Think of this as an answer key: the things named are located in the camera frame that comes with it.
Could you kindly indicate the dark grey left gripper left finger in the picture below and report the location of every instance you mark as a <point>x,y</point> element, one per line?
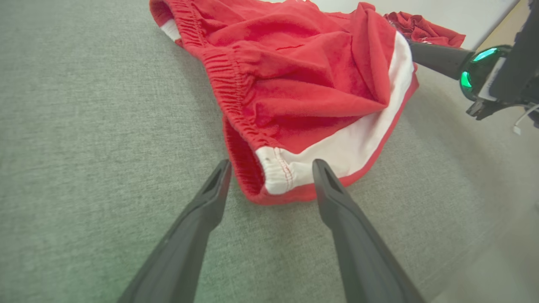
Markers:
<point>189,244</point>

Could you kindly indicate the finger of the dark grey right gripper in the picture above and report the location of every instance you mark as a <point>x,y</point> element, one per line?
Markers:
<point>442,59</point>

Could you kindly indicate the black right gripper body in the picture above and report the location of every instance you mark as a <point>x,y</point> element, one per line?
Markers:
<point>518,71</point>

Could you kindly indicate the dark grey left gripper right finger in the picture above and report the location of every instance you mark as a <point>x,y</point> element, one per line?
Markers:
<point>362,252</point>

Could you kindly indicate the red Bulls basketball jersey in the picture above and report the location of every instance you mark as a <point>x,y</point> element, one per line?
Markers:
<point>425,30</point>

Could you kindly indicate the red white-striped shorts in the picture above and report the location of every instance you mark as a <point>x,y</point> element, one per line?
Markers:
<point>294,84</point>

